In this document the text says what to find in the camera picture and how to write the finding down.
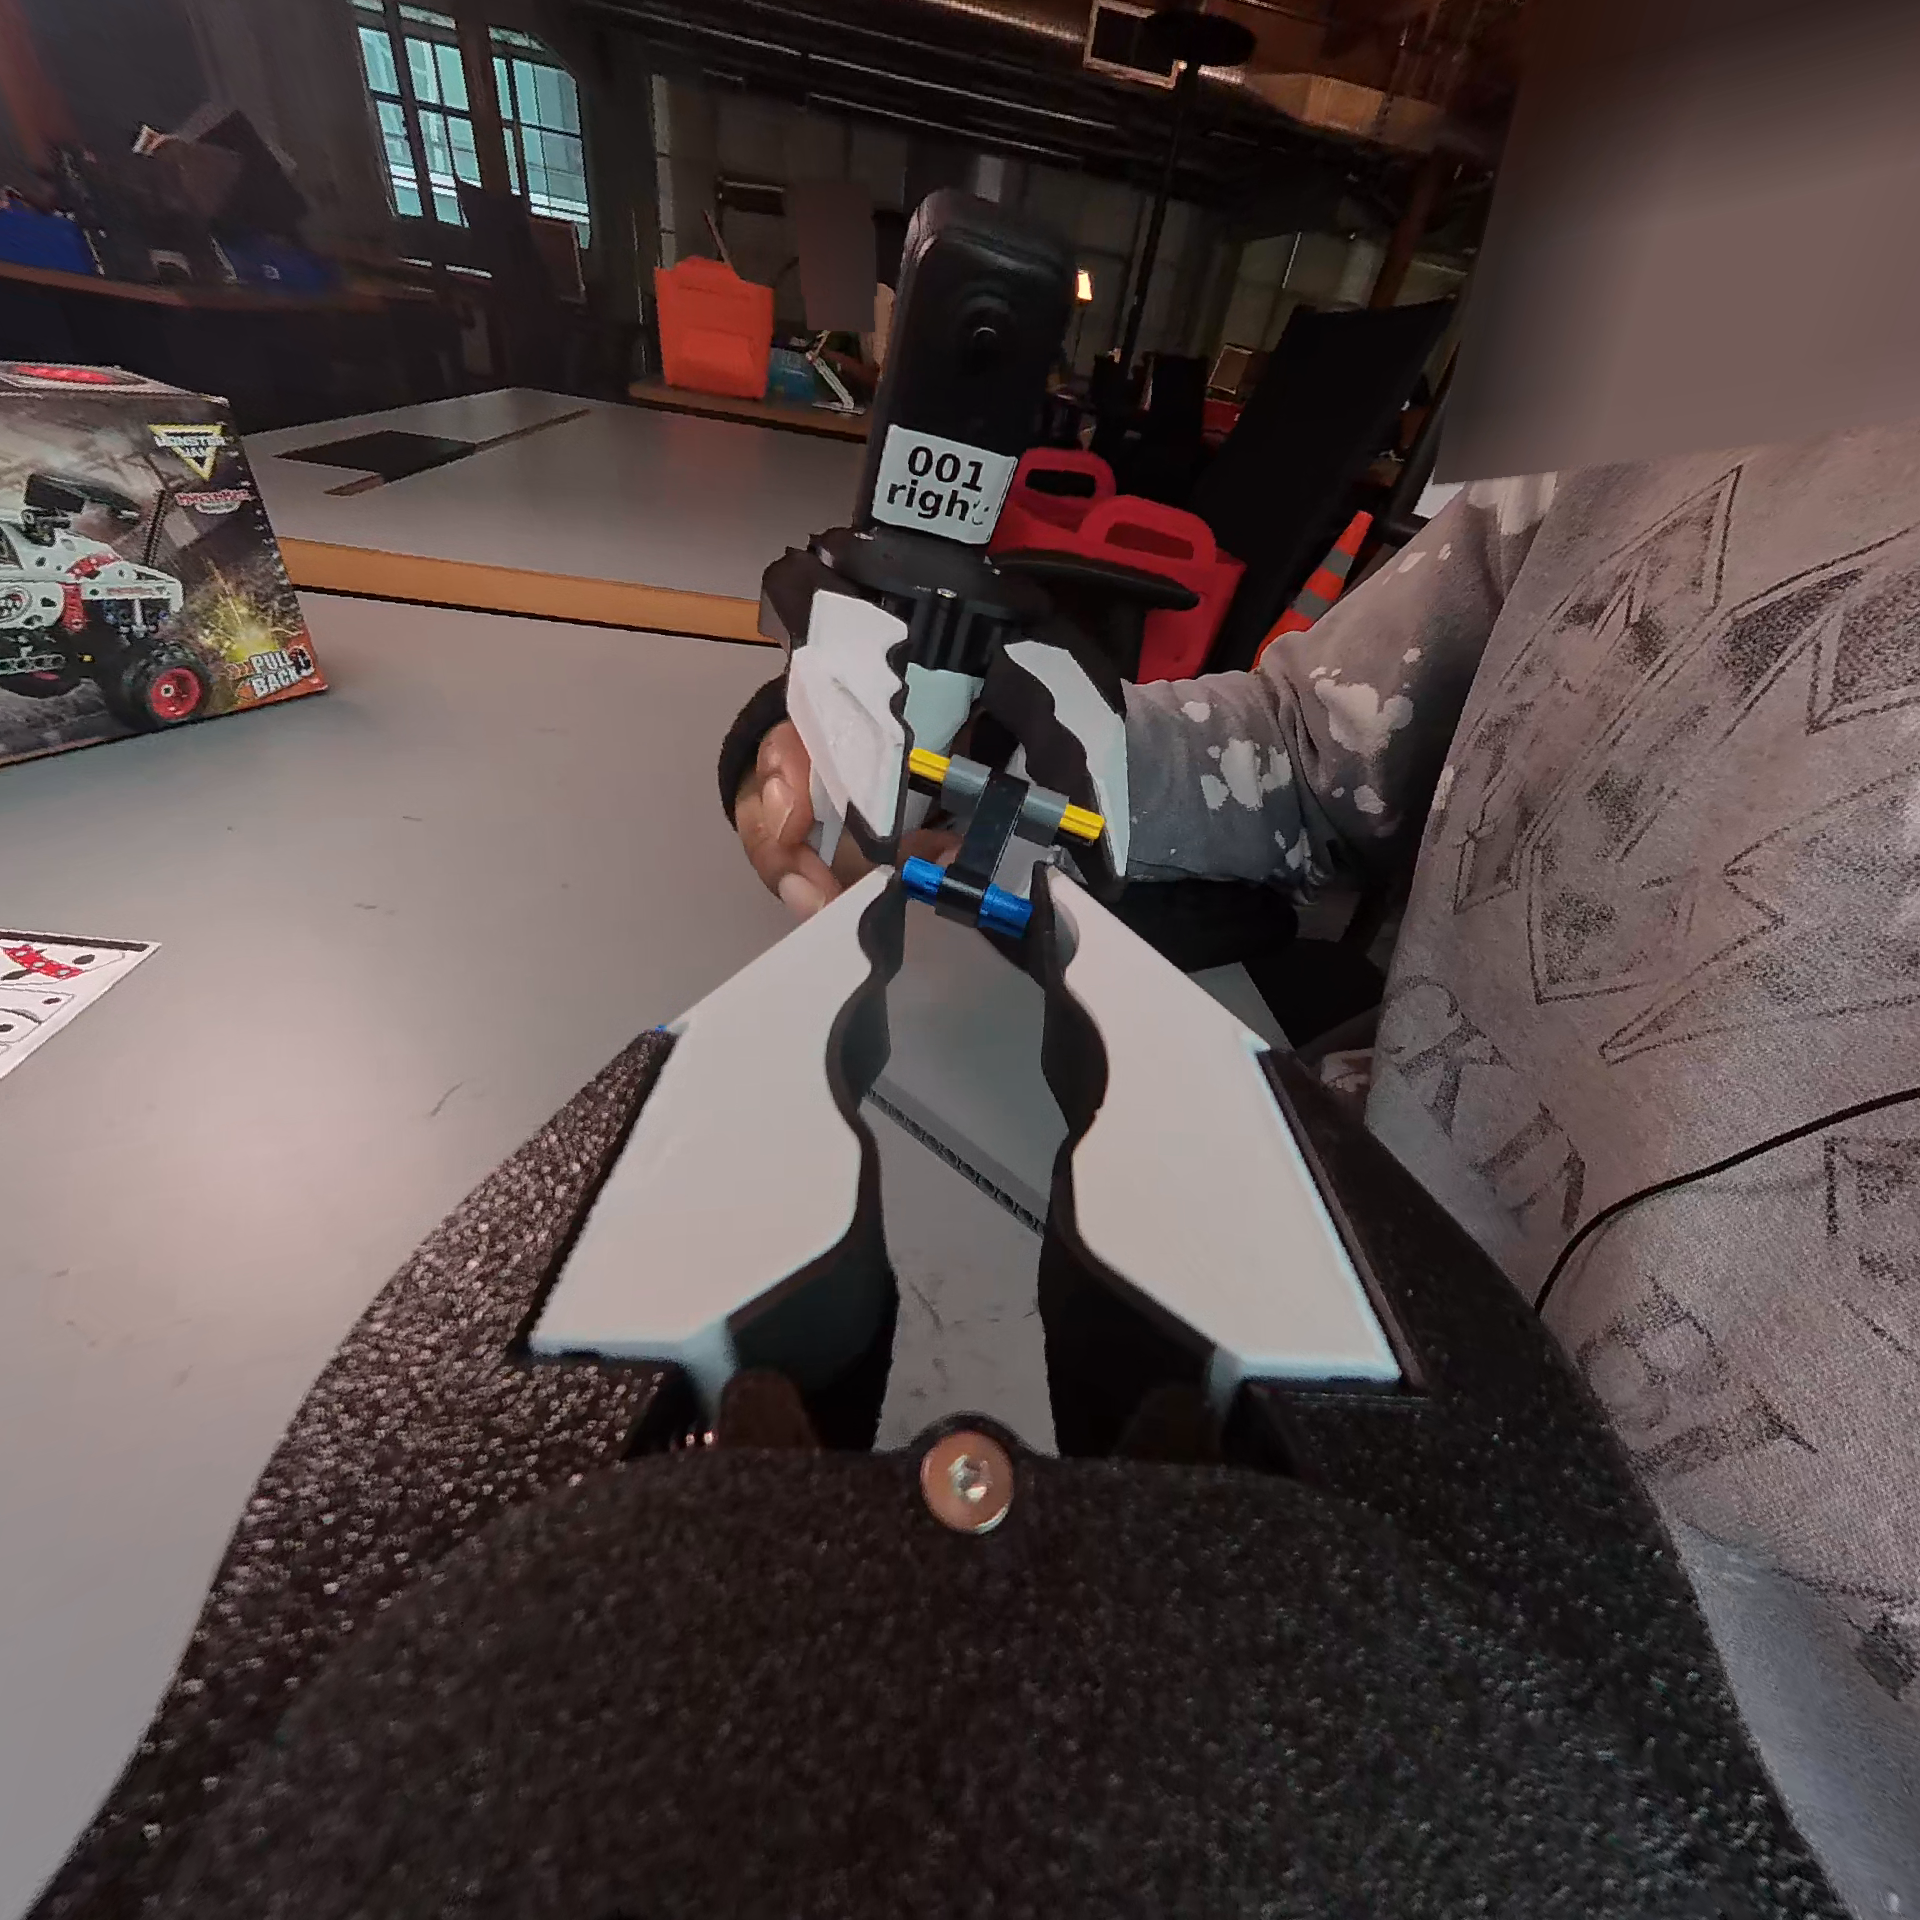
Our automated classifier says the paned window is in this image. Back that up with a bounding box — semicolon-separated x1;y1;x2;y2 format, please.
353;0;591;243

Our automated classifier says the person's right hand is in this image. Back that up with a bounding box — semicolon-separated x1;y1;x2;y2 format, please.
736;717;869;921

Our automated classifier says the orange traffic cone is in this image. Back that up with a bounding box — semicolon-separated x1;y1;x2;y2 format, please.
1253;510;1375;669

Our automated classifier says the toy set box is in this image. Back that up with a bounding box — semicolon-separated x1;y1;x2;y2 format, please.
0;358;327;770

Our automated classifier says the orange plastic bin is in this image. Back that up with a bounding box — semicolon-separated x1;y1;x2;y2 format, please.
651;257;778;399

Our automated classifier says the long grey toy beam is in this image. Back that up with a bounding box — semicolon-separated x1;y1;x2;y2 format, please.
861;1066;1058;1238

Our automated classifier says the sticker sheet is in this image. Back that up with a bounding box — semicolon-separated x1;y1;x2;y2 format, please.
0;931;163;1082

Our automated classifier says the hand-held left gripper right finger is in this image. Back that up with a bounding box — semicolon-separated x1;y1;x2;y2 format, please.
1035;866;1408;1451

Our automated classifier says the red black office chair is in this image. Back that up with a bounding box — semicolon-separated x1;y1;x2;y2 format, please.
989;449;1250;676

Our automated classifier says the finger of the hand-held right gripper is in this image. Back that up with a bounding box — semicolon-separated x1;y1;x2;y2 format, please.
784;590;922;876
979;642;1133;906

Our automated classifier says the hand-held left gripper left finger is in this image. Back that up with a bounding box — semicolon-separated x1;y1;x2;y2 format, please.
528;871;903;1450

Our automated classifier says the black beam yellow axle subassembly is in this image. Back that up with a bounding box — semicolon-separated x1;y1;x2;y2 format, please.
897;745;1106;932

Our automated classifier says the person's right forearm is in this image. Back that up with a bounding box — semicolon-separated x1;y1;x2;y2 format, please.
1117;497;1501;902

